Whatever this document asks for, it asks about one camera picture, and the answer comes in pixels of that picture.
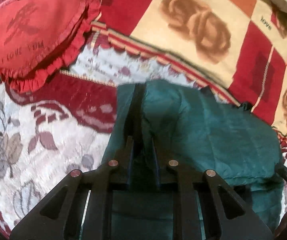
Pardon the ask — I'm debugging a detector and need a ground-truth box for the green quilted puffer jacket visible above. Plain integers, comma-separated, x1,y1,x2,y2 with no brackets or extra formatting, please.
103,80,282,239

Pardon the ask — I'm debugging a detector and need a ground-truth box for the floral white red bedspread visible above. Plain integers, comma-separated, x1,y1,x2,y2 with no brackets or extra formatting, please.
0,33,287,238

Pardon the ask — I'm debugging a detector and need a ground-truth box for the red cream rose checkered blanket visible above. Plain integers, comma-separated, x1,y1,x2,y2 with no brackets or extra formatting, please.
96,0,287,140

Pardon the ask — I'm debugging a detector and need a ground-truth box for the red heart-shaped ruffled pillow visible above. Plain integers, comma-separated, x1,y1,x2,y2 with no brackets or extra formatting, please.
0,0,100,93

